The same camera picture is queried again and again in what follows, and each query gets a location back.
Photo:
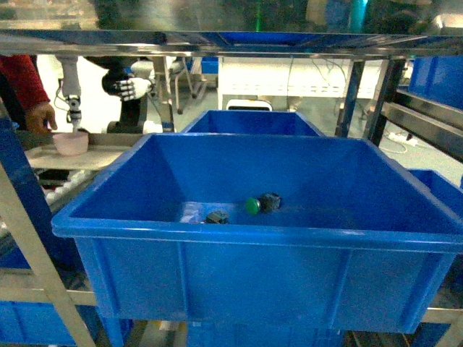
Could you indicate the bystander hand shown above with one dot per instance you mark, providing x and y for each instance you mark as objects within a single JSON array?
[{"x": 40, "y": 119}]

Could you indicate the red mushroom push button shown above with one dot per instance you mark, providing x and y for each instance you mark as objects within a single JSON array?
[{"x": 217, "y": 217}]

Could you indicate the green mushroom push button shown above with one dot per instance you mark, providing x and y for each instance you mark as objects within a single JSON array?
[{"x": 266, "y": 203}]

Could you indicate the red sleeved forearm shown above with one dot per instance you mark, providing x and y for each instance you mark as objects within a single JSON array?
[{"x": 24, "y": 79}]

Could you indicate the rear blue shelf container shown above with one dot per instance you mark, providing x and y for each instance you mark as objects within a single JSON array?
[{"x": 253, "y": 122}]

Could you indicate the large blue shelf container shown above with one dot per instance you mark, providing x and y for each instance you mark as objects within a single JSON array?
[{"x": 358, "y": 243}]

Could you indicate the pink plastic bowl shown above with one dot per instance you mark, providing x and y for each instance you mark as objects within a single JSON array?
[{"x": 70, "y": 144}]

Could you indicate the white humanoid robot hand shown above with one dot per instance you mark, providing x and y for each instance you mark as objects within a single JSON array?
[{"x": 132, "y": 89}]

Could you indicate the steel shelf frame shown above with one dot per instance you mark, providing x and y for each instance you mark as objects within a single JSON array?
[{"x": 156, "y": 44}]

